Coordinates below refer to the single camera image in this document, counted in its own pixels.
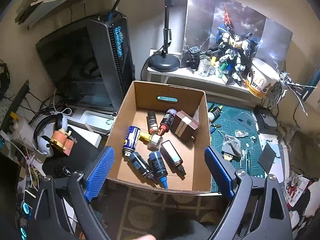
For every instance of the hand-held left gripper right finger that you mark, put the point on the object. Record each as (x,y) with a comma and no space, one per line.
(220,172)

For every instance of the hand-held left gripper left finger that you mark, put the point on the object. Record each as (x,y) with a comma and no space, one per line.
(100,172)

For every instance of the printed cardboard box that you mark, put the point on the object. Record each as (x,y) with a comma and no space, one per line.
(125,170)

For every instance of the black bottle yellow nozzle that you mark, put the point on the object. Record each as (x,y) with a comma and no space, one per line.
(215,113)

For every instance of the white desktop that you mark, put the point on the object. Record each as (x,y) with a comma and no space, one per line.
(282,155)

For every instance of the black flat box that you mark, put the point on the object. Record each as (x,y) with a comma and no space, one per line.
(82,152)

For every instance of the grey hobby knife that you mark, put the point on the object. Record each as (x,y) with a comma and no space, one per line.
(246,158)

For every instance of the clear plastic bag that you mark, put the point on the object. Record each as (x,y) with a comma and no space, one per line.
(231,145)

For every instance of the black bottle blue label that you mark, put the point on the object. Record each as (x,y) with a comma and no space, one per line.
(138,163)

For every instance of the small shiny clear piece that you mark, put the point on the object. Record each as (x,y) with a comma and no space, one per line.
(241,133)

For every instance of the blue white spray can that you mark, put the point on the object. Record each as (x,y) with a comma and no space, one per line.
(131,140)

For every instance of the orange brown toy model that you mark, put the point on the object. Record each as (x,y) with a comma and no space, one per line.
(61,140)

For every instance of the black bottle teal label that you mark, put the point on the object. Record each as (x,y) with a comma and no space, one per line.
(172,155)

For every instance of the black square sheet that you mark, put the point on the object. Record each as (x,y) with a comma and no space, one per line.
(268,157)

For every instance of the green cutting mat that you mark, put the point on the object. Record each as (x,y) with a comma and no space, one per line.
(250,130)

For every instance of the white plastic case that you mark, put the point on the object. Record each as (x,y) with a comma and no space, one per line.
(95,120)

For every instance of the brown box white label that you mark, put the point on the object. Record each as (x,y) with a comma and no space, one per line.
(186,127)

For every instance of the black bottle blue nozzle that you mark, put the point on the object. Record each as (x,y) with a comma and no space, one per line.
(156,163)

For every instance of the white black headset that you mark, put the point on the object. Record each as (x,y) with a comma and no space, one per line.
(46,145)

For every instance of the glass jar yellow cap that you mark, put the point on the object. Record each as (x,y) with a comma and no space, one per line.
(155,141)

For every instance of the black storage box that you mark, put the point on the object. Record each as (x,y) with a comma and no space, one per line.
(266,118)

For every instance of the person's fuzzy dark clothing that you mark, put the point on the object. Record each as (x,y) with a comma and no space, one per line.
(180,231)

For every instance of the black bottle red label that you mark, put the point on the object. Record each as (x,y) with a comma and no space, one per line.
(152,122)

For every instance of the black bottle red nozzle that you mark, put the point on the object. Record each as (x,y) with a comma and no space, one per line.
(168,120)

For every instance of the red blue printed paper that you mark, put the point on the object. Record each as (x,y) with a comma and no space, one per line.
(297,187)

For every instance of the black device teal lights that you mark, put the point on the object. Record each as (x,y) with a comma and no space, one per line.
(25,207)

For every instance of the dark fuzzy blanket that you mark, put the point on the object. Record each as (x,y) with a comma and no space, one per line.
(302,150)

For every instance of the white shelf riser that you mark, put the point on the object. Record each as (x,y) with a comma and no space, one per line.
(185,76)

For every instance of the printed paper bucket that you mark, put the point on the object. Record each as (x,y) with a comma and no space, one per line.
(261,77)

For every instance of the green cap bottle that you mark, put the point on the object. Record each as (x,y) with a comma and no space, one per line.
(223,68)

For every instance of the clear glass cup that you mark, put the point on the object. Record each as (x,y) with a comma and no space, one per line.
(205,67)

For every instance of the black power strip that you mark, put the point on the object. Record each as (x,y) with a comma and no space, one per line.
(17,100)

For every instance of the black computer case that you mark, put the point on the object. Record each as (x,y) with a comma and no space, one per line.
(82,62)

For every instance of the yellow cap bottle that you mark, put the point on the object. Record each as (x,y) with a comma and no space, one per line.
(213,60)

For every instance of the white pegboard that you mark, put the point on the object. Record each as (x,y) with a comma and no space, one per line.
(6,102)

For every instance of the dark model figure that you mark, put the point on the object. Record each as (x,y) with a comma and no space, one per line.
(193,55)

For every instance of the black desk lamp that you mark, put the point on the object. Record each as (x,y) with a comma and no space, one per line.
(163,63)

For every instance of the white blue robot model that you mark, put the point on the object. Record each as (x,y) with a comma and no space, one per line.
(232,45)

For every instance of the wall poster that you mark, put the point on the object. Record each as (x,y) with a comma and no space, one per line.
(200,17)

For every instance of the wall shelf with boxes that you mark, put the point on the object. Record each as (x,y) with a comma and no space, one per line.
(50,7)

